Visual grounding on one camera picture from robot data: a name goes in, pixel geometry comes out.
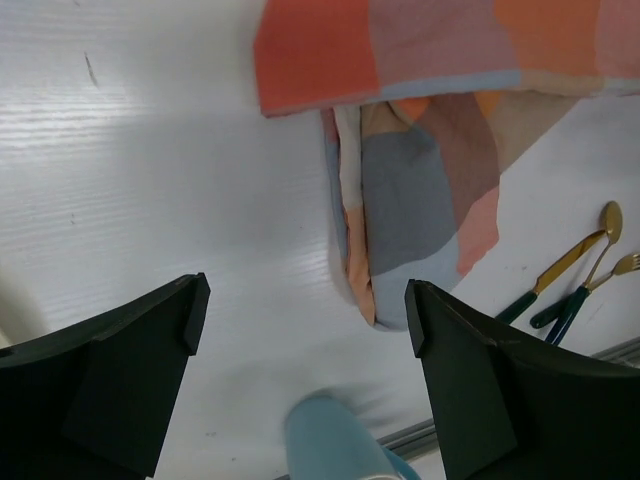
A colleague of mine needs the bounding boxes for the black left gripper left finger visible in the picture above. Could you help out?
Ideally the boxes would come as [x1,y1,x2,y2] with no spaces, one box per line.
[1,273,210,479]

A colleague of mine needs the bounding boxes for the checkered orange blue cloth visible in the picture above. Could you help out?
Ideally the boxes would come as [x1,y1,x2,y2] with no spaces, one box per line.
[254,1,639,331]

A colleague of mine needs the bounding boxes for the gold fork green handle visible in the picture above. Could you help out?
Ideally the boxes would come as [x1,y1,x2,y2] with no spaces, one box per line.
[544,252,640,347]

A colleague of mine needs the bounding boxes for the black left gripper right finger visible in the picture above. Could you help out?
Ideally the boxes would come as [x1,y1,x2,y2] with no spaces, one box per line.
[405,280,639,479]

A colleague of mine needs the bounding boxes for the light blue mug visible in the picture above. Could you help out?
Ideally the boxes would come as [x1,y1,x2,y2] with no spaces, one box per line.
[284,395,419,480]

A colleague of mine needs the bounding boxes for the gold spoon green handle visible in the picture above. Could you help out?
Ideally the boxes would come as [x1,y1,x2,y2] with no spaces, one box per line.
[530,200,624,330]

